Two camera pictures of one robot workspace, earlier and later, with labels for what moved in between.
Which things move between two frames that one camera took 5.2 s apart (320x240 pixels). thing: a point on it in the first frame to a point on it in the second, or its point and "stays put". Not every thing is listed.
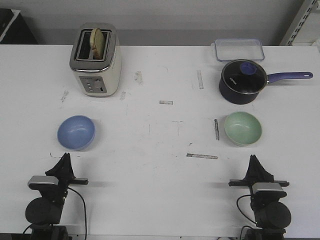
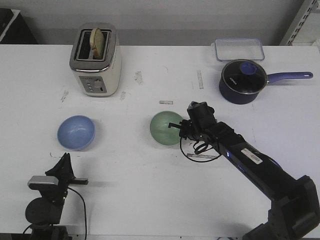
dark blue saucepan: x=241 y=80 stays put
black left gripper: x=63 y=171 stays put
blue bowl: x=76 y=132 stays put
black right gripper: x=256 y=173 to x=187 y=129
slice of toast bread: x=97 y=42 stays put
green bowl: x=242 y=128 to x=160 y=130
